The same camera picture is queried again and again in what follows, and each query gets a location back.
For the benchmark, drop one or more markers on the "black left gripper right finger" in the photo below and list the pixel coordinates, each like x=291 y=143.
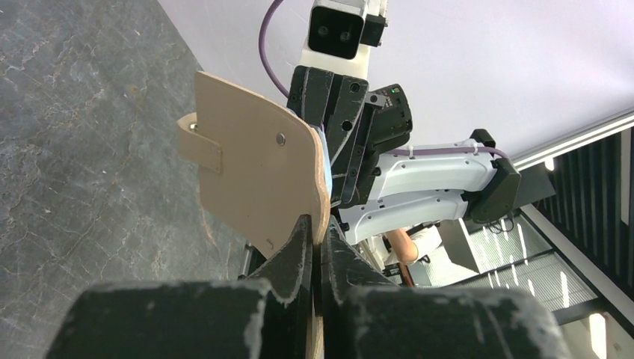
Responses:
x=367 y=316

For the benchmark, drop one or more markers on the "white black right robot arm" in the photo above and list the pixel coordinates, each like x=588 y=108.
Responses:
x=428 y=185

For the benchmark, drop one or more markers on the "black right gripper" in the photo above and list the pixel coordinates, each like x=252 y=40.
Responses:
x=359 y=126

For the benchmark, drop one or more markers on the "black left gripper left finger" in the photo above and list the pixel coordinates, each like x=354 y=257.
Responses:
x=198 y=317

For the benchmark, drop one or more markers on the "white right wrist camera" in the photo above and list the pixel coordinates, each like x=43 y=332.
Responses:
x=341 y=34

